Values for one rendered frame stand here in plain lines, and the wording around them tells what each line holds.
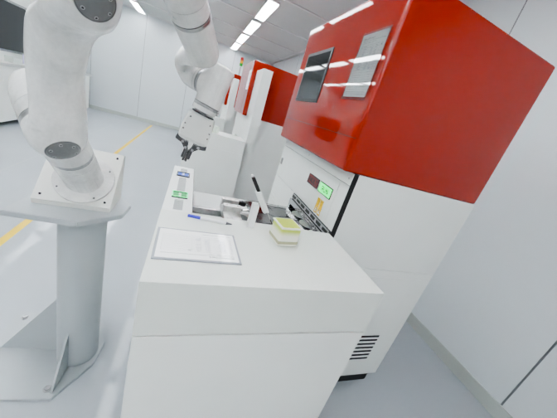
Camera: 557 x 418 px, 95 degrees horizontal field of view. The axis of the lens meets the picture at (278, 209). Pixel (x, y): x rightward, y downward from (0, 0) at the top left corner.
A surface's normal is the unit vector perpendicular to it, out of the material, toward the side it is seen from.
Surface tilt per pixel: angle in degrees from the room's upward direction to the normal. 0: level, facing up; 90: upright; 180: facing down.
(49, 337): 90
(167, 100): 90
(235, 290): 90
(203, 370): 90
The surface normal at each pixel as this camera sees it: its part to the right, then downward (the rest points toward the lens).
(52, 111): 0.50, 0.63
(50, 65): 0.11, 0.87
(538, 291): -0.92, -0.16
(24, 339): 0.18, 0.39
